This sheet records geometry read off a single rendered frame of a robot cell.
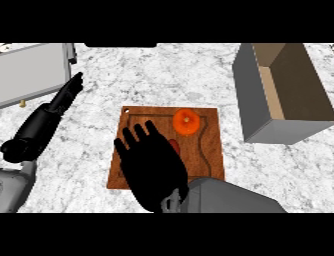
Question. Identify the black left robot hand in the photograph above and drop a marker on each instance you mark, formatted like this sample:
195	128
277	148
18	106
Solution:
37	126

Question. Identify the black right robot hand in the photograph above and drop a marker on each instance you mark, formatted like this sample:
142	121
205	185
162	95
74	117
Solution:
152	166

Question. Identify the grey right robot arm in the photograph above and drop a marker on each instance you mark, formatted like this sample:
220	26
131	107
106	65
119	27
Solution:
223	198

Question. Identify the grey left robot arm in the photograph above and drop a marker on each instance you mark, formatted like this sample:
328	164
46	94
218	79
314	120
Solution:
1	190

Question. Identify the brown wooden cutting board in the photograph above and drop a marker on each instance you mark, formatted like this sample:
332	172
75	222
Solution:
193	143

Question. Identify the orange bell pepper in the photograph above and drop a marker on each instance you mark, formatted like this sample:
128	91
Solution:
186	121

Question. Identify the grey cardboard box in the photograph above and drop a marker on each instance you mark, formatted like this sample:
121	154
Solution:
282	96

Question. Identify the small brass knob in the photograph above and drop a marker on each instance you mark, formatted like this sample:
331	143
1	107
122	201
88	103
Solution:
22	103

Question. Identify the red vegetable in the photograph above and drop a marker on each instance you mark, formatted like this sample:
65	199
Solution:
174	146

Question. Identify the grey flat cabinet door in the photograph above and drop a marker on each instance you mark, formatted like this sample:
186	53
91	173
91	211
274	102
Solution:
19	78

